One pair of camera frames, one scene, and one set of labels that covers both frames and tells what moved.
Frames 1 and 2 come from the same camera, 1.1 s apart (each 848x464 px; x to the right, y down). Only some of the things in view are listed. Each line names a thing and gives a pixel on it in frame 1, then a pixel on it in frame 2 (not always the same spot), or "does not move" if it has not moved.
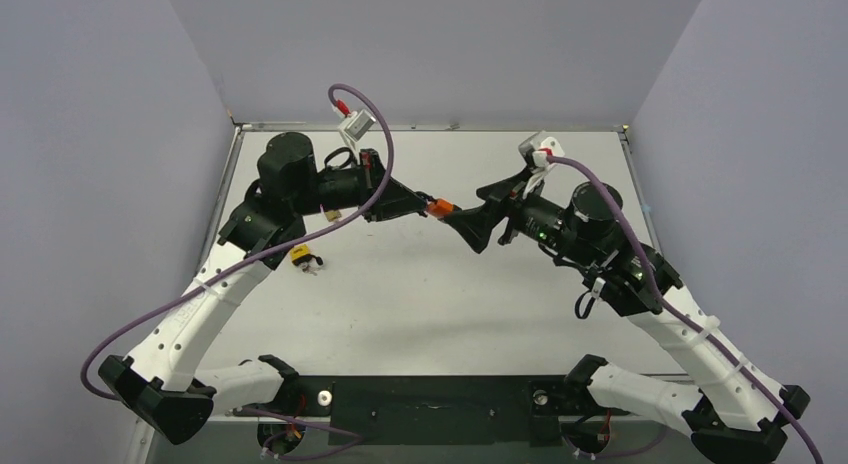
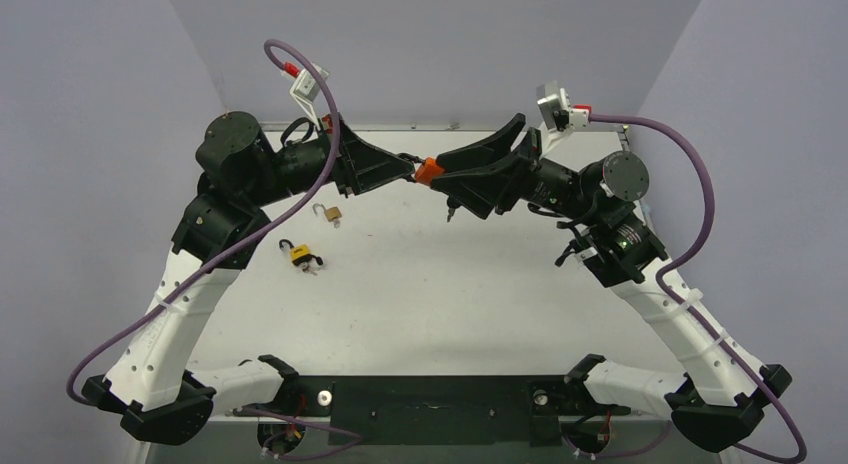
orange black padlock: [441, 208] → [428, 170]
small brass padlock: [333, 215] does not move
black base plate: [430, 410] does not move
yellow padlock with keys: [301, 256] does not move
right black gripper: [505, 209] → [520, 172]
